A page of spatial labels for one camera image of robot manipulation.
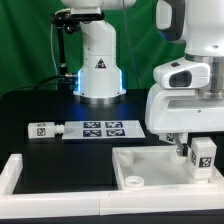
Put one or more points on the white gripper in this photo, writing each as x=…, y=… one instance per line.
x=175, y=105

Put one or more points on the white square tabletop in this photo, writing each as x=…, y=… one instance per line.
x=152, y=166

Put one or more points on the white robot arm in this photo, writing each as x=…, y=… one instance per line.
x=200, y=23

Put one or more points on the white U-shaped fence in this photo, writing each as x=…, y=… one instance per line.
x=156, y=199

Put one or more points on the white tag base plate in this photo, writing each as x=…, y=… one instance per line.
x=119, y=129

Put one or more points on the black camera on stand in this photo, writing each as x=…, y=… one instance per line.
x=81, y=13

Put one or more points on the black camera stand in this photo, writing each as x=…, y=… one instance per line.
x=63, y=23

